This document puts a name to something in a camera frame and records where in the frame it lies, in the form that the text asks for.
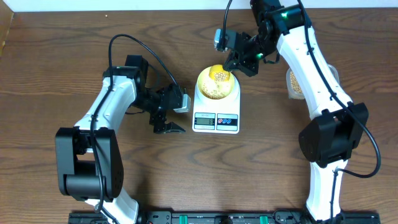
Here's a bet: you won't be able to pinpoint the white digital kitchen scale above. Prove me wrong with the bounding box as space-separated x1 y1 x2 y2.
192 75 241 134

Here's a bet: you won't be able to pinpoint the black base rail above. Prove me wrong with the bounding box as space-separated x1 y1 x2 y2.
68 211 382 224

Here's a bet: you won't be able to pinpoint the pile of soybeans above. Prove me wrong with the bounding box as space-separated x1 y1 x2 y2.
290 72 302 94

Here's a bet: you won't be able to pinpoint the clear plastic container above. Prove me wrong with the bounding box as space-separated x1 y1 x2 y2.
286 64 340 100

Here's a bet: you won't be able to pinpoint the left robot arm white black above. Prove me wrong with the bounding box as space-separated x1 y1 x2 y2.
55 55 191 223

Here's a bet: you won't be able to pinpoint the yellow plastic bowl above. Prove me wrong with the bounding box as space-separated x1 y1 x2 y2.
197 65 234 100

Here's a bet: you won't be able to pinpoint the soybeans in yellow bowl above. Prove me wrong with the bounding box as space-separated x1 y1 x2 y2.
198 74 234 100

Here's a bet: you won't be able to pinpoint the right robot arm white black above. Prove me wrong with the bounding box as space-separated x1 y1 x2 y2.
214 1 369 223

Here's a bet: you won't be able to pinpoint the yellow scoop spoon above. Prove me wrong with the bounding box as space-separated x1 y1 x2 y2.
209 65 231 82

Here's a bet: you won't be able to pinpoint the soybeans in scoop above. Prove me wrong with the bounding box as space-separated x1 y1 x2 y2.
213 72 230 82

